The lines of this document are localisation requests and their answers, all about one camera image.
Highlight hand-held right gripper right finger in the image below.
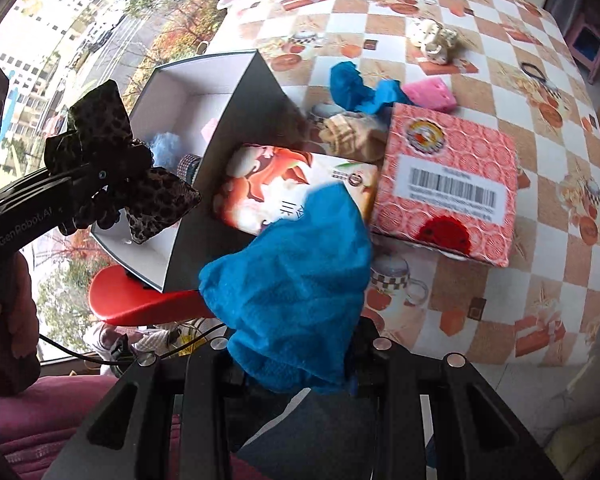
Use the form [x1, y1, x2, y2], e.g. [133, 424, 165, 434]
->
[347, 332, 563, 480]

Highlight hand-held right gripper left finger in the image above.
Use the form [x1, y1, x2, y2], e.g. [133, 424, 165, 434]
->
[40, 341, 233, 480]

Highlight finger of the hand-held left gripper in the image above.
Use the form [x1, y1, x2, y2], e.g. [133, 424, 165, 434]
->
[0, 165, 114, 209]
[55, 194, 107, 237]

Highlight leopard print scrunchie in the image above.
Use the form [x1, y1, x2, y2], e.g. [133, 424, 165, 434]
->
[43, 79, 203, 247]

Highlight light blue fluffy scrunchie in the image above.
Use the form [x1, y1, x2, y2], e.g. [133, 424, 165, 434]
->
[146, 131, 182, 167]

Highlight purple pink knit scrunchie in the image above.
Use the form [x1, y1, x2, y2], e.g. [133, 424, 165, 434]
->
[176, 153, 204, 182]

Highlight grey cardboard box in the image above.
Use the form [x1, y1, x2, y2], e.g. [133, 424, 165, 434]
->
[89, 49, 308, 295]

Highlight person's left hand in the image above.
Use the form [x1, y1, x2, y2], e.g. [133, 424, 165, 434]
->
[0, 254, 42, 396]

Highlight person's dark pants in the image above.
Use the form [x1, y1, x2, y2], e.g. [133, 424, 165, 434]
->
[234, 387, 381, 480]

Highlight red plastic stool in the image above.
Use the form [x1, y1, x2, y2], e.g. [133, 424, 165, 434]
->
[88, 264, 217, 327]

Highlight large window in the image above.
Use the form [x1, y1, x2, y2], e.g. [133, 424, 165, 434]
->
[0, 0, 231, 366]

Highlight person's maroon sweater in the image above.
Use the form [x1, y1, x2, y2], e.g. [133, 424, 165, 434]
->
[0, 374, 261, 480]

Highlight floral tissue box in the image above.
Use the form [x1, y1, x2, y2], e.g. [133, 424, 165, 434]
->
[211, 143, 382, 237]

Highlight checkered floral tablecloth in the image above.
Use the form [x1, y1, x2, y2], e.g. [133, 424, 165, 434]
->
[200, 0, 600, 368]

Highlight red patterned flat box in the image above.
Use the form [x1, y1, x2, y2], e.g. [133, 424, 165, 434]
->
[369, 102, 520, 269]

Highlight beige woven scrunchie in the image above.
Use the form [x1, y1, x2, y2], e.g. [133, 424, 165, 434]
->
[319, 112, 389, 162]

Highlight bright pink scrunchie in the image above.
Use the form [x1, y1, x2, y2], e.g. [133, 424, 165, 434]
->
[401, 76, 457, 112]

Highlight white polka dot scrunchie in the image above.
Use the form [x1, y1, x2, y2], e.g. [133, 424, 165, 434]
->
[405, 18, 462, 64]

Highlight pink plastic stool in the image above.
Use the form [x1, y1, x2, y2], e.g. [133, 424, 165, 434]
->
[564, 11, 600, 84]

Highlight yellow cord bundle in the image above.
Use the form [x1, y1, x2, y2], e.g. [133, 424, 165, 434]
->
[179, 329, 212, 357]

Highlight black cable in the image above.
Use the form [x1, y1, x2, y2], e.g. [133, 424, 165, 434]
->
[36, 324, 227, 367]

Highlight black hair tie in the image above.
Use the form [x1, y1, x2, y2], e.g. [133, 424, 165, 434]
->
[520, 62, 549, 82]

